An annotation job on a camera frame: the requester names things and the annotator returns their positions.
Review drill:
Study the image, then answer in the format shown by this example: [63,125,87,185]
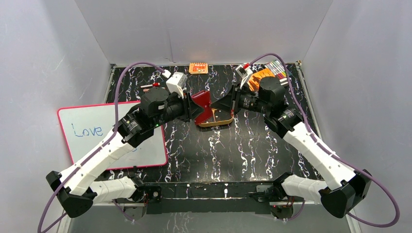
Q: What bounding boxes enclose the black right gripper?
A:
[210,82,270,116]

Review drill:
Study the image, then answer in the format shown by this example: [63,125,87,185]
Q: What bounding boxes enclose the black VIP card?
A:
[213,109,232,122]

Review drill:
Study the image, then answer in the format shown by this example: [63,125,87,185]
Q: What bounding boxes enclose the red leather card holder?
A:
[191,90,213,125]

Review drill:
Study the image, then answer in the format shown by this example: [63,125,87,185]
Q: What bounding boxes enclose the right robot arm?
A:
[211,63,371,218]

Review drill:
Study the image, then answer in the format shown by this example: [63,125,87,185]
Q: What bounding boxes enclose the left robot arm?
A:
[46,72,204,218]

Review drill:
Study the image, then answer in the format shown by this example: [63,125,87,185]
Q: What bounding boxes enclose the tan oval tray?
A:
[197,108,234,128]

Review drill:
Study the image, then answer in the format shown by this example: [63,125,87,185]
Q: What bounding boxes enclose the orange yellow book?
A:
[247,68,275,92]

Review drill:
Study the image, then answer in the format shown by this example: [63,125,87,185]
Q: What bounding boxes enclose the small orange spiral notepad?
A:
[189,63,208,74]

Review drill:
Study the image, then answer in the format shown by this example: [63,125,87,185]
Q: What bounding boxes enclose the red capped white marker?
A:
[140,83,160,89]

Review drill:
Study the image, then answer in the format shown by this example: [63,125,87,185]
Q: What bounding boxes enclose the pack of coloured markers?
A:
[264,60,288,87]

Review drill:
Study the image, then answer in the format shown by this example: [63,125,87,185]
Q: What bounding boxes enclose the pink framed whiteboard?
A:
[57,103,168,169]

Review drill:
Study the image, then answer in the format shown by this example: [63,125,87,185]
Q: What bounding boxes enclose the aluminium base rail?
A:
[56,182,363,233]

